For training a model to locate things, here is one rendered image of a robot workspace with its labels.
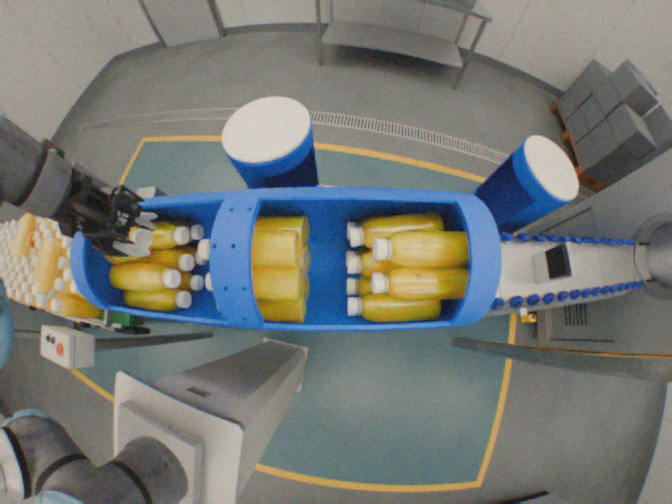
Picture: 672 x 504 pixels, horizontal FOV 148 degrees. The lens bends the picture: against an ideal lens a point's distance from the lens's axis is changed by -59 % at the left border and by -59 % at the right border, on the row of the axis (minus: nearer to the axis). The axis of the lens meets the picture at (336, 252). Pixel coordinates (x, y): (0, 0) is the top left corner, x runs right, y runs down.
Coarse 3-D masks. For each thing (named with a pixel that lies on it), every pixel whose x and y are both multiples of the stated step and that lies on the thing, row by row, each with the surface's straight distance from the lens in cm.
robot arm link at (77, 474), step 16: (64, 464) 52; (80, 464) 52; (112, 464) 54; (48, 480) 52; (64, 480) 50; (80, 480) 50; (96, 480) 50; (112, 480) 50; (128, 480) 51; (48, 496) 49; (64, 496) 48; (80, 496) 48; (96, 496) 48; (112, 496) 49; (128, 496) 50
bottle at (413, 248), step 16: (400, 240) 42; (416, 240) 42; (432, 240) 43; (448, 240) 45; (464, 240) 47; (400, 256) 41; (416, 256) 42; (432, 256) 43; (448, 256) 45; (464, 256) 47
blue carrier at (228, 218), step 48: (240, 192) 45; (288, 192) 41; (336, 192) 40; (384, 192) 42; (432, 192) 46; (192, 240) 73; (240, 240) 37; (336, 240) 60; (480, 240) 41; (96, 288) 72; (240, 288) 37; (336, 288) 59; (480, 288) 42
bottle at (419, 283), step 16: (384, 272) 46; (400, 272) 44; (416, 272) 45; (432, 272) 46; (448, 272) 47; (464, 272) 49; (384, 288) 45; (400, 288) 44; (416, 288) 44; (432, 288) 45; (448, 288) 47; (464, 288) 49
